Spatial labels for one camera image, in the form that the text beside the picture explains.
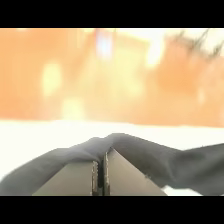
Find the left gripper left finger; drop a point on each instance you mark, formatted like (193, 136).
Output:
(71, 180)

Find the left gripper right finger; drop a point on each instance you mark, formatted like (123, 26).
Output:
(128, 176)

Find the black garment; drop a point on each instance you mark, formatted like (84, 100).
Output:
(186, 166)

